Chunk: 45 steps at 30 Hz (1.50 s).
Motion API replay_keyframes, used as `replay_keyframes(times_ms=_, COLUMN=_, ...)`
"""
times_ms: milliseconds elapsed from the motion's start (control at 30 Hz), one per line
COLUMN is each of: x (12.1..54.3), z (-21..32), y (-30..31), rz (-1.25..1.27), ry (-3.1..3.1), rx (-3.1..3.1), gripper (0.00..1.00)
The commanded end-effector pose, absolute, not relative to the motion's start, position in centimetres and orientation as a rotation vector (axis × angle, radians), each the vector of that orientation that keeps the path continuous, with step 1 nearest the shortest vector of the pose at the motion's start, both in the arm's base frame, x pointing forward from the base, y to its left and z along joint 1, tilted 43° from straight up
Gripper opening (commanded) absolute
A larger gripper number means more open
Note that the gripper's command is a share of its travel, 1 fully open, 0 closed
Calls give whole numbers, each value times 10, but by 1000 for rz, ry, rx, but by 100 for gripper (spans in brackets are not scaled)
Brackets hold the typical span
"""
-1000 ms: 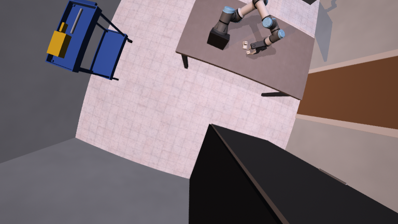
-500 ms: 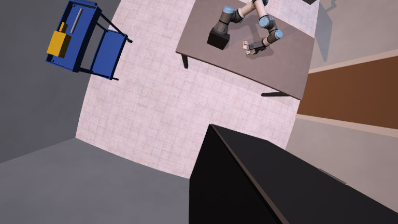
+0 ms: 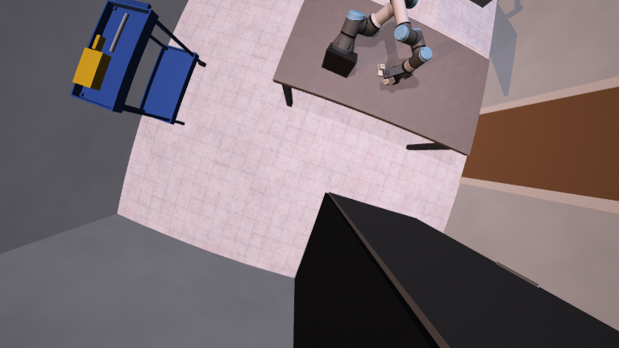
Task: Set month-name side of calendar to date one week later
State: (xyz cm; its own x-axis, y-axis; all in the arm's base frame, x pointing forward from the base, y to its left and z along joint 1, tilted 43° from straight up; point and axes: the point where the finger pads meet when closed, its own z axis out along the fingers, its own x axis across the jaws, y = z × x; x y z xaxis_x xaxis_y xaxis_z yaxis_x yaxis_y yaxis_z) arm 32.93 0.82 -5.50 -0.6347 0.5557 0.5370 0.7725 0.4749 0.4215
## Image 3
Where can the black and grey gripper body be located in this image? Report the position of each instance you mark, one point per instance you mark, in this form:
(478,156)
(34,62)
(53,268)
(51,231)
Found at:
(405,75)

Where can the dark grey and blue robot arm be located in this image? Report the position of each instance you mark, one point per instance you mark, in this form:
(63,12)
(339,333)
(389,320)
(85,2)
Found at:
(357,23)

